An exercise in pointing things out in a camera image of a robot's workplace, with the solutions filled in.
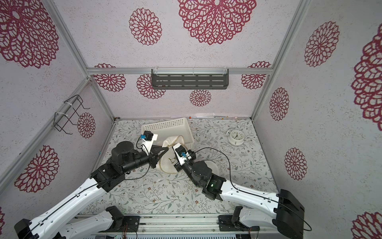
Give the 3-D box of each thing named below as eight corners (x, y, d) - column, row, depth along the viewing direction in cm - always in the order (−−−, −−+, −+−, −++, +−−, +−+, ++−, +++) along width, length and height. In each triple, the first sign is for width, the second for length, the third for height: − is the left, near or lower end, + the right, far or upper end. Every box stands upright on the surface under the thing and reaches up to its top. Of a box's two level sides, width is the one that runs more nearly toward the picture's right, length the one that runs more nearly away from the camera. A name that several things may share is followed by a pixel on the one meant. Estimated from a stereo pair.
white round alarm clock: (228, 146, 107) (230, 142, 103) (226, 133, 114) (227, 129, 110) (244, 146, 107) (246, 142, 103) (240, 133, 114) (242, 129, 110)
